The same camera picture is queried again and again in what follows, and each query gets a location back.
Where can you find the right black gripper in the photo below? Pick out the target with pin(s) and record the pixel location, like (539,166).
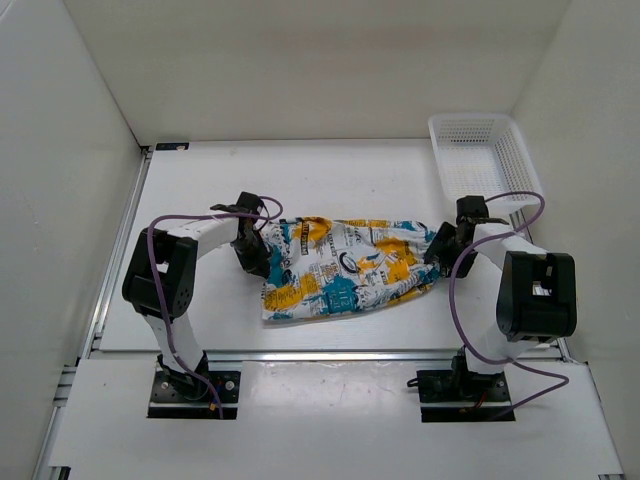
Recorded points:
(438,247)

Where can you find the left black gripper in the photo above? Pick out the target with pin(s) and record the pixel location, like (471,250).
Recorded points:
(258,265)

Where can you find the colourful printed shorts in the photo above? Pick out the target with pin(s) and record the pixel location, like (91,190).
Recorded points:
(322,268)

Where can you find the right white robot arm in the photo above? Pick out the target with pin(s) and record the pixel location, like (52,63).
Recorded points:
(536,301)

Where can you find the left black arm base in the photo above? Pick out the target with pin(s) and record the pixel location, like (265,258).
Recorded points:
(168,402)

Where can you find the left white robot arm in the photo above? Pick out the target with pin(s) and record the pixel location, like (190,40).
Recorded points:
(160,279)

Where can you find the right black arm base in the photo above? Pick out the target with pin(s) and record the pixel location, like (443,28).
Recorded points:
(444,398)

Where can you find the white plastic mesh basket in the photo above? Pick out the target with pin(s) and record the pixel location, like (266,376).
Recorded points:
(484,154)

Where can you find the black corner label plate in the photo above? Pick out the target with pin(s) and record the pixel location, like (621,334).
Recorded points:
(172,146)

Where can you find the front aluminium rail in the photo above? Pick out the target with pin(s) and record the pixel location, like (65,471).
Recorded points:
(330,356)

